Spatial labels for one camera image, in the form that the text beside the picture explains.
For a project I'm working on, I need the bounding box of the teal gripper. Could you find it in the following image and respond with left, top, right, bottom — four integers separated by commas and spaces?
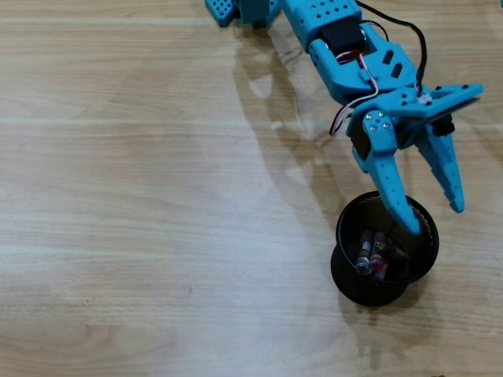
345, 93, 467, 237

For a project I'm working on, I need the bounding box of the grey grip clear retractable pen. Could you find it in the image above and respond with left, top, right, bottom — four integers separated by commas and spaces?
372, 230, 390, 256

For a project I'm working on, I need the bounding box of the black rubber grip retractable pen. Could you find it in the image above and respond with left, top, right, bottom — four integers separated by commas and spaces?
387, 235, 410, 272

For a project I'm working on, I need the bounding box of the clear capped black gel pen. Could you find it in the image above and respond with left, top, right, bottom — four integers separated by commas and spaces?
355, 230, 374, 275

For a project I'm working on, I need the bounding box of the red white retractable pen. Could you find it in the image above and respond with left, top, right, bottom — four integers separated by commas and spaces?
369, 253, 391, 286

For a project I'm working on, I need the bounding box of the teal robot base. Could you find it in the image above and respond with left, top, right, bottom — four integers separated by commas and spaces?
204, 0, 282, 28

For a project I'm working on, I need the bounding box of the black mesh pen holder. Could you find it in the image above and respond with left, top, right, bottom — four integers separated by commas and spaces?
329, 190, 440, 307

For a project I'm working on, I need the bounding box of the red white servo wire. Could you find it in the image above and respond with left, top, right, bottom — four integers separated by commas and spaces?
329, 49, 380, 137

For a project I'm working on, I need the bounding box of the black camera cable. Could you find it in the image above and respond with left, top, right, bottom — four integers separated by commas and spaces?
355, 0, 428, 95

